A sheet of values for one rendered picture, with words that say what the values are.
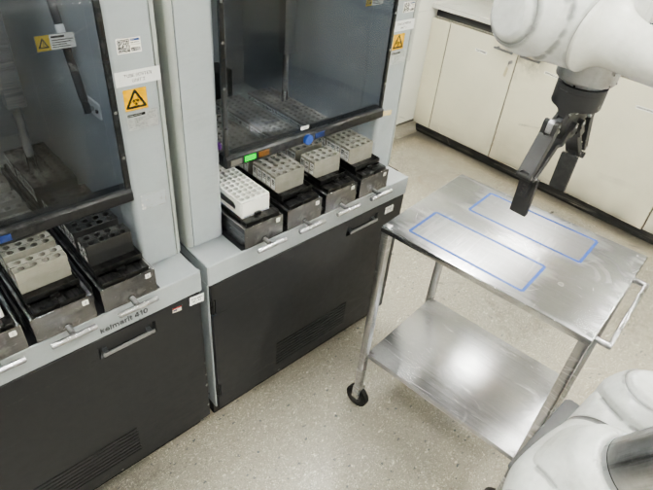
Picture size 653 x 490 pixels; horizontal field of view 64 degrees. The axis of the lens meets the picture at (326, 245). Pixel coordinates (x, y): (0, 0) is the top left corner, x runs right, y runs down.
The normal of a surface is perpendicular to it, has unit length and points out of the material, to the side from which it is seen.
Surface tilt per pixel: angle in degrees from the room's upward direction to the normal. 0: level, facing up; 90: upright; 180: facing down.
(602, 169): 90
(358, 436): 0
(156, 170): 90
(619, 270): 0
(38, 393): 90
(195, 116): 90
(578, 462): 42
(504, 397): 0
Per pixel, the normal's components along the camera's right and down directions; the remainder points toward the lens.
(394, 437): 0.08, -0.79
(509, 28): -0.89, 0.14
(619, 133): -0.76, 0.35
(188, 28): 0.68, 0.49
